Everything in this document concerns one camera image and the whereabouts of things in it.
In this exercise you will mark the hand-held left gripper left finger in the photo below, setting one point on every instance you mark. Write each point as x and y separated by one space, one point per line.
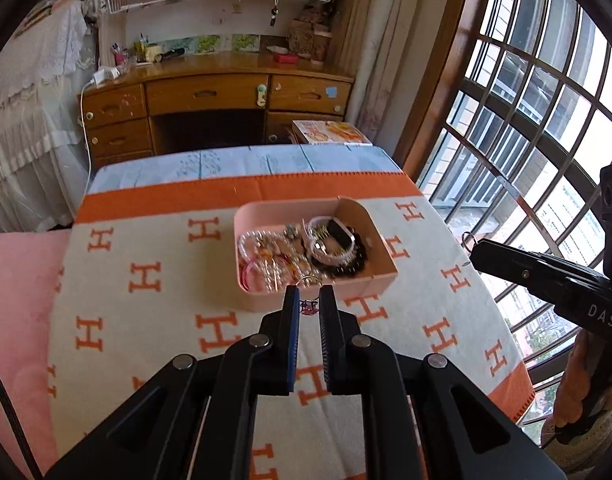
292 340

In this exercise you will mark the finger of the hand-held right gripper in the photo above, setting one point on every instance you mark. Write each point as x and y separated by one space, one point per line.
511 262

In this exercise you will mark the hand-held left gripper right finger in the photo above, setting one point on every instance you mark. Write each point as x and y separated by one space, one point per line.
327 341

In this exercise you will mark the pink box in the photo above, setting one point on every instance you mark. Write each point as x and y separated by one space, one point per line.
266 297

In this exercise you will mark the jewellery pile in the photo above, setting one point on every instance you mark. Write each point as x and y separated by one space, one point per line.
251 240

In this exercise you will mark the silver leaf hair comb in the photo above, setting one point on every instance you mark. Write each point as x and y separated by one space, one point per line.
321 232

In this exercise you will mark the person's right hand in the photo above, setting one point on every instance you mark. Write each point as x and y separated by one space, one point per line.
573 380

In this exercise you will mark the orange patterned blanket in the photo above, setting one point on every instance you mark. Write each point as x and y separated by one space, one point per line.
135 360

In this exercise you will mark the blue leaf-print sheet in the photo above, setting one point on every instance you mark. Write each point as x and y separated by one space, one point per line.
235 165

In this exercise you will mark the orange magazine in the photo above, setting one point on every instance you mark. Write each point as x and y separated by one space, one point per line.
331 132

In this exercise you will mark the pale floral curtain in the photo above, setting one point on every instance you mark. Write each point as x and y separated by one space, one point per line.
381 60

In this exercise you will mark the green white drawer latch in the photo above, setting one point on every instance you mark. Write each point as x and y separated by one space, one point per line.
260 96

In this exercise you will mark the wooden desk with drawers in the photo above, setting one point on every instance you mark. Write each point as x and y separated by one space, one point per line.
205 92

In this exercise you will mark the pink bed sheet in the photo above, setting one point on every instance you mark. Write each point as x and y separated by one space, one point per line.
15 310

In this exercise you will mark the red box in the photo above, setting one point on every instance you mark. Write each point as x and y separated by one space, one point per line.
286 58

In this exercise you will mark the brown lidded jar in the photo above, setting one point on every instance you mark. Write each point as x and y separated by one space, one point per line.
322 47

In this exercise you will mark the brown patterned canister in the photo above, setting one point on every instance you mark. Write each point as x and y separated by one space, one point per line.
301 37

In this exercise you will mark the green picture cards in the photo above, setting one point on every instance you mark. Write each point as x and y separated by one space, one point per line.
220 43

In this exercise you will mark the black flashlight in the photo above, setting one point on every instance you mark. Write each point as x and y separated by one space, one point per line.
171 53

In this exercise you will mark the pale yellow container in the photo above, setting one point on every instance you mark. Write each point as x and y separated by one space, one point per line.
153 54

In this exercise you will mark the hanging keys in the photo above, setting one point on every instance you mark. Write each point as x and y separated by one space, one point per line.
273 17

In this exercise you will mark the white power strip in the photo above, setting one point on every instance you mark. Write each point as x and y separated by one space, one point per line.
105 75

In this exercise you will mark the white lace furniture cover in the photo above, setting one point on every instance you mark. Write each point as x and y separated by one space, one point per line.
30 135

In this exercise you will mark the stack of books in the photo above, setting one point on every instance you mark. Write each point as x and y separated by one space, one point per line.
60 2

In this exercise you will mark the wooden window frame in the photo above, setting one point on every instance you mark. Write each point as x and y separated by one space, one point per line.
436 85

